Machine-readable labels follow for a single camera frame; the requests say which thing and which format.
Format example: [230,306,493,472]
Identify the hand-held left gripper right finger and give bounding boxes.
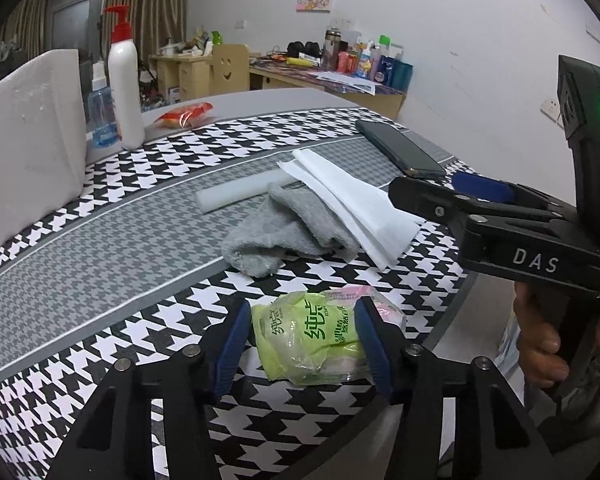
[354,296,556,480]

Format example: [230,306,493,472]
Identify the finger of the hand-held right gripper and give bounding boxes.
[450,171,576,221]
[387,176,481,233]

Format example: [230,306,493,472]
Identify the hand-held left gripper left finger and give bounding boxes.
[45,300,253,480]

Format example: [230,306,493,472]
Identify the white foam sheet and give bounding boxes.
[276,148,422,269]

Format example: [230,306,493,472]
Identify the green tissue packet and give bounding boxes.
[251,287,407,387]

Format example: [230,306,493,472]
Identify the grey knitted cloth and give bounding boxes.
[221,183,363,277]

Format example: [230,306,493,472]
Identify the white foam box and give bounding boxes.
[0,49,88,251]

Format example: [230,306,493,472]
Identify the person's right hand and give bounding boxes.
[512,280,573,388]

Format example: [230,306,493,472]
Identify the black smartphone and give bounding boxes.
[355,119,447,178]

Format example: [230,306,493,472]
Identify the printed paper sheets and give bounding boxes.
[312,71,377,95]

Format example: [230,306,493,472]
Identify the cluster of toiletry bottles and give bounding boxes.
[337,35,415,88]

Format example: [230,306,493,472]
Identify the white foam strip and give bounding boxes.
[196,170,301,212]

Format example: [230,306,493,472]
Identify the metal thermos flask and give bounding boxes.
[324,27,342,70]

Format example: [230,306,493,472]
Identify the wooden desk with patterned top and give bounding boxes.
[249,57,407,120]

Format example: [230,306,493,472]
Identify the wooden smiley chair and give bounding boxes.
[211,44,251,95]

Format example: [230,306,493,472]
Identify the red snack packet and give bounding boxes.
[155,102,214,130]

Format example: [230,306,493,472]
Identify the blue spray bottle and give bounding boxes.
[87,62,118,148]

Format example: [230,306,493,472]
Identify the wooden desk with drawers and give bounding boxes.
[150,52,216,106]

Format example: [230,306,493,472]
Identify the white lotion pump bottle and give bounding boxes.
[103,5,146,150]

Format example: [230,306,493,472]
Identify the brown curtain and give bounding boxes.
[102,0,191,58]
[0,0,51,61]

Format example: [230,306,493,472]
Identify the glass balcony door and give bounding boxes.
[47,0,111,61]

